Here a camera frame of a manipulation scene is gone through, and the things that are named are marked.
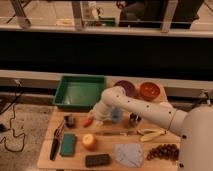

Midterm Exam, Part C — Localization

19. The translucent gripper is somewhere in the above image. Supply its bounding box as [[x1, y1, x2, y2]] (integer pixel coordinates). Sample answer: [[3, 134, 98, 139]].
[[87, 104, 108, 128]]

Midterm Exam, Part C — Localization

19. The orange pepper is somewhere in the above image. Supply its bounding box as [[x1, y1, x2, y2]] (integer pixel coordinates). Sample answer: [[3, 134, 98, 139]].
[[82, 118, 93, 128]]

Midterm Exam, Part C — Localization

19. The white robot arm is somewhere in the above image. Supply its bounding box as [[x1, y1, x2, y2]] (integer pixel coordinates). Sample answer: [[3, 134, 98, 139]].
[[90, 86, 213, 171]]

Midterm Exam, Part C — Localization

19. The blue paper cup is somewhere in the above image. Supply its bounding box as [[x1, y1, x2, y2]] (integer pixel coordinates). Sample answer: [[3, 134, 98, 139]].
[[111, 107, 123, 123]]

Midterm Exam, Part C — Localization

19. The metal cup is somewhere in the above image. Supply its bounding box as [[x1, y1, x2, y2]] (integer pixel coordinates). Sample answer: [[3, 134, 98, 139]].
[[129, 113, 141, 127]]

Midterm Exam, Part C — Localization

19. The yellow apple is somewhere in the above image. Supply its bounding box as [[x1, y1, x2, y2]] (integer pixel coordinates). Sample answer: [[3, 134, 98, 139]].
[[82, 134, 97, 150]]

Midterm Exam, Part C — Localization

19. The black binder clip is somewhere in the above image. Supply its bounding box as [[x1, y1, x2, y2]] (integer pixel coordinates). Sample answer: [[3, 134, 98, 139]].
[[64, 115, 75, 128]]

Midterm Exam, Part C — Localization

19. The wooden cutting board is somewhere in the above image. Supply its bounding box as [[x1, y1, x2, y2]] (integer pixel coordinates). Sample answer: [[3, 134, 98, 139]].
[[36, 75, 183, 171]]

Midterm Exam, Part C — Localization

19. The green plastic tray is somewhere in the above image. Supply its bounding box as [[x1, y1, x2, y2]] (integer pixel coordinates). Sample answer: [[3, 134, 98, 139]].
[[53, 76, 106, 110]]

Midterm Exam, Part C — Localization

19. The black eraser block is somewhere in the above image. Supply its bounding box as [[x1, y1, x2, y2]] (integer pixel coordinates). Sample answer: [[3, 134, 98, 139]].
[[85, 154, 111, 167]]

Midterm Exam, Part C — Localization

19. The green sponge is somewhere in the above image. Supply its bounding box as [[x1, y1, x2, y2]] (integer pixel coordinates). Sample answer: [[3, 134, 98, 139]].
[[60, 133, 77, 157]]

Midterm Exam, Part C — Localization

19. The metal fork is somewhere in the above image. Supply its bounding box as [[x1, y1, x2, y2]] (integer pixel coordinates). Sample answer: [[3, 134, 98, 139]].
[[95, 131, 135, 136]]

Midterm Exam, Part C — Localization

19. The purple bowl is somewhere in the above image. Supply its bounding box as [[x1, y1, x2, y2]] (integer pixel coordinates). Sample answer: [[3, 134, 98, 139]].
[[115, 80, 136, 98]]

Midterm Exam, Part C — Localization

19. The blue grey cloth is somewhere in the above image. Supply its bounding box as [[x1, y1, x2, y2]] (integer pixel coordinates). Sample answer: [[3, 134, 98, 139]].
[[114, 143, 143, 168]]

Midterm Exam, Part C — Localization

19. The yellow banana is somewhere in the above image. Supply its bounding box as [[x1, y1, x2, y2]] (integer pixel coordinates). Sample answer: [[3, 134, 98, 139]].
[[137, 129, 166, 142]]

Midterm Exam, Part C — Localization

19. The orange bowl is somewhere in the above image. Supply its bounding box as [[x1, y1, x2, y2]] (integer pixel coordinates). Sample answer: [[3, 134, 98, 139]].
[[140, 82, 160, 101]]

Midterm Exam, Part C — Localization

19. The bunch of red grapes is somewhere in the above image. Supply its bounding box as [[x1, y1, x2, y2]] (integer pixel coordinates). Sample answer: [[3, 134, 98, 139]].
[[146, 144, 179, 161]]

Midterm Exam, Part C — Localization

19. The black handled knife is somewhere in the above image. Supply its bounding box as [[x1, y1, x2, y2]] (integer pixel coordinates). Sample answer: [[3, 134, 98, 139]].
[[50, 121, 64, 161]]

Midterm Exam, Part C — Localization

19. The black cable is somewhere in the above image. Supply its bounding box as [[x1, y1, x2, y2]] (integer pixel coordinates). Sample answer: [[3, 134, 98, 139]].
[[0, 79, 27, 154]]

